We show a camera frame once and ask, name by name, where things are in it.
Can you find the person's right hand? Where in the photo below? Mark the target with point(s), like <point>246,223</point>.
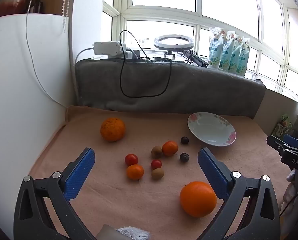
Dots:
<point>292,190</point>

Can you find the large smooth orange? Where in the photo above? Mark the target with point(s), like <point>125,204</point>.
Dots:
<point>198,199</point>

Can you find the small tangerine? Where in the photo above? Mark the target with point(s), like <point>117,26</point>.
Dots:
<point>170,148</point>
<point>135,171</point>

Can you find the red cherry tomato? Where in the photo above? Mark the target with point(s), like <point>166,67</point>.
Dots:
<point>131,159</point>
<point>156,164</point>

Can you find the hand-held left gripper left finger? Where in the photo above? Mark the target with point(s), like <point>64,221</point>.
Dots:
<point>81,172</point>

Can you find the white power strip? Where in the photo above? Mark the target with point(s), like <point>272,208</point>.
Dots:
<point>106,47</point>

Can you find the white cabinet panel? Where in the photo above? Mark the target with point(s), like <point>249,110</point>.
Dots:
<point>11,92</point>

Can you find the teal floral refill pouch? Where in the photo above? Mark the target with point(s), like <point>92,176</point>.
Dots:
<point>215,52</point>
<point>226,55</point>
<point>235,58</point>
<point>243,60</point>

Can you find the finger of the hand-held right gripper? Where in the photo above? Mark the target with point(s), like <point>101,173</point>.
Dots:
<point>295,142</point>
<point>277,146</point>

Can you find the green carton box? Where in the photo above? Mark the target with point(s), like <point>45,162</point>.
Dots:
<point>281,127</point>

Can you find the dark purple plum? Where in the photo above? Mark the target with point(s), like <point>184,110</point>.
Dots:
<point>184,140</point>
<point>184,157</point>

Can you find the person's left hand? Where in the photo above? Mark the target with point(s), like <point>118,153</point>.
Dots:
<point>134,233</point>

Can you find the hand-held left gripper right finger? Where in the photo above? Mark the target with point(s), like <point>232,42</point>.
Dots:
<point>212,172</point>

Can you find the brown kiwi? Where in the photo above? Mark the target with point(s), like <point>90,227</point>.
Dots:
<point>156,151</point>
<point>158,173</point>

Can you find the white window frame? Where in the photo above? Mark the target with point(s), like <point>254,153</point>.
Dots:
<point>164,10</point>

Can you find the grey blanket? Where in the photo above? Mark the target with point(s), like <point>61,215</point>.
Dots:
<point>201,92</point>

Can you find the floral white plate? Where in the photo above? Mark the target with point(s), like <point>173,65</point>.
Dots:
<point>209,130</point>

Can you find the large rough-skinned orange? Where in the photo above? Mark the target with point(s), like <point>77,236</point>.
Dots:
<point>112,129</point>

